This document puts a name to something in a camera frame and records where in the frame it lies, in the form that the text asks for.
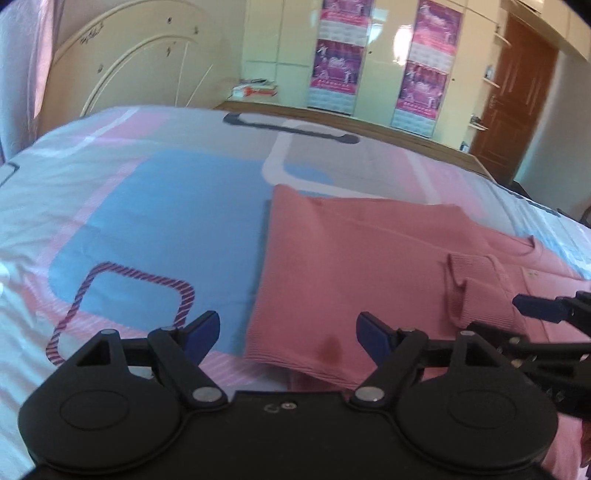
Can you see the pink knit sweater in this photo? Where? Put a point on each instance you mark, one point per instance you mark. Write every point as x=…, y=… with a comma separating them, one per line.
x=351, y=263

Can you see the brown wooden door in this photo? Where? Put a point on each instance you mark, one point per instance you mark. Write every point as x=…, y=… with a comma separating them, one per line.
x=517, y=101

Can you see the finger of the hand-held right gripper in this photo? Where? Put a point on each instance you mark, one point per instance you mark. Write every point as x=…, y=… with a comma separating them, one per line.
x=545, y=351
x=535, y=305

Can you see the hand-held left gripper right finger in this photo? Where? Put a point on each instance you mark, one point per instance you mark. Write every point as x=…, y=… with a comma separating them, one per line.
x=371, y=334

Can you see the pink curtain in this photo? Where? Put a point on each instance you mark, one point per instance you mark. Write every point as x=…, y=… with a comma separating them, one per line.
x=21, y=69

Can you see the wooden bed frame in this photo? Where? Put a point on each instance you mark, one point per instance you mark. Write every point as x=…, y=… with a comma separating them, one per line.
x=415, y=138

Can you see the cream round headboard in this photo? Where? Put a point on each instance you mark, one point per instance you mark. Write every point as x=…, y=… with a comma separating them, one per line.
x=138, y=60

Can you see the patterned pastel bed sheet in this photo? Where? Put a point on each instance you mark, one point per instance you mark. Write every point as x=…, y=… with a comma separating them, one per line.
x=152, y=203

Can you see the cream wall shelf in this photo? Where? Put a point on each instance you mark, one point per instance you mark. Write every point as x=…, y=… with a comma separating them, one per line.
x=496, y=60

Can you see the cream wardrobe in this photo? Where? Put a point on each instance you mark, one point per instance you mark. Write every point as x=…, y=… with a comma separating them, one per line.
x=383, y=50

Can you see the pink wall calendar poster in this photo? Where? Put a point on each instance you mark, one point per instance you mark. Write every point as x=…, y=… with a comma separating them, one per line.
x=438, y=30
x=346, y=18
x=336, y=76
x=420, y=99

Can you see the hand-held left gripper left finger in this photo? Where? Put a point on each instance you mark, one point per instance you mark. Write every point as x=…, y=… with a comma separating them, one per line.
x=202, y=333

